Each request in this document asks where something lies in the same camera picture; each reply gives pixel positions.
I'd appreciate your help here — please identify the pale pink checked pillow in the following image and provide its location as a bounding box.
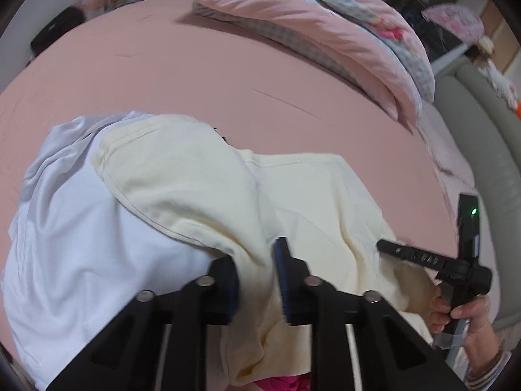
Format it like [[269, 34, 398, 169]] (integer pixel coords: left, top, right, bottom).
[[415, 102, 477, 188]]

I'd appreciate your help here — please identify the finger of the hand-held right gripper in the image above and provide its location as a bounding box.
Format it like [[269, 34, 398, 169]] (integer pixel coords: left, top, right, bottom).
[[376, 239, 447, 271]]

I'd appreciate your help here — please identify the magenta shirt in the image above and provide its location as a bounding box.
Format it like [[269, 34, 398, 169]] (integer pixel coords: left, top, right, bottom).
[[254, 375, 312, 391]]

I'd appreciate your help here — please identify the black cabinet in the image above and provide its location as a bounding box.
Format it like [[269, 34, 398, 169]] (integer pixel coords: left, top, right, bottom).
[[368, 0, 465, 64]]

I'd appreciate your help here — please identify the white garment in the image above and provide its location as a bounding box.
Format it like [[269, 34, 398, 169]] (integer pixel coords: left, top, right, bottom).
[[0, 111, 229, 390]]

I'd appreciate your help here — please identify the bed with pink sheet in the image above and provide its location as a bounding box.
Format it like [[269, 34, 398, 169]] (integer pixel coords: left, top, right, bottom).
[[0, 0, 481, 391]]

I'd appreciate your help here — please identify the person's right hand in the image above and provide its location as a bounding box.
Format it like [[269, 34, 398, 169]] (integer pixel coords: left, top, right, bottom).
[[429, 283, 503, 360]]

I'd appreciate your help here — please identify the cream shirt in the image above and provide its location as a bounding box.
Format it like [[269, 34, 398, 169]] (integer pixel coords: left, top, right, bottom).
[[92, 113, 442, 387]]

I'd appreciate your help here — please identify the black bag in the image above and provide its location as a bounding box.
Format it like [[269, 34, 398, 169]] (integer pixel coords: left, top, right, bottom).
[[30, 8, 88, 55]]

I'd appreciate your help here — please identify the person's right forearm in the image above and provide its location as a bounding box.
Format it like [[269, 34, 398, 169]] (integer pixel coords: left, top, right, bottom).
[[466, 345, 514, 390]]

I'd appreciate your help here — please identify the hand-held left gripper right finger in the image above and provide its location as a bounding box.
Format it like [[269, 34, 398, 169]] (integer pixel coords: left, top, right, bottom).
[[274, 237, 469, 391]]

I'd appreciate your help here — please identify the folded pink quilt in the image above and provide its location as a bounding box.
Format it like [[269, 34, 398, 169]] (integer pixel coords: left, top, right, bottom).
[[177, 0, 436, 131]]

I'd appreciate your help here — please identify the small cream plush toy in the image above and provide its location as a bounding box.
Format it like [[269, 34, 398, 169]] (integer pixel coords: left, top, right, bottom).
[[476, 35, 496, 56]]

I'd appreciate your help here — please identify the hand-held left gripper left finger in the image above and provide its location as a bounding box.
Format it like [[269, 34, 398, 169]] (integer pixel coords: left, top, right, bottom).
[[47, 256, 241, 391]]

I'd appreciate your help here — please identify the grey padded headboard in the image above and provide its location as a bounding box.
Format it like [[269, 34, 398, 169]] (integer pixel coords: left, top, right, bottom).
[[433, 55, 521, 330]]

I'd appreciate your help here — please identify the white rabbit plush toy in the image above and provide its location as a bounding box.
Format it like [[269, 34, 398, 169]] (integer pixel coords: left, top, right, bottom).
[[480, 59, 519, 104]]

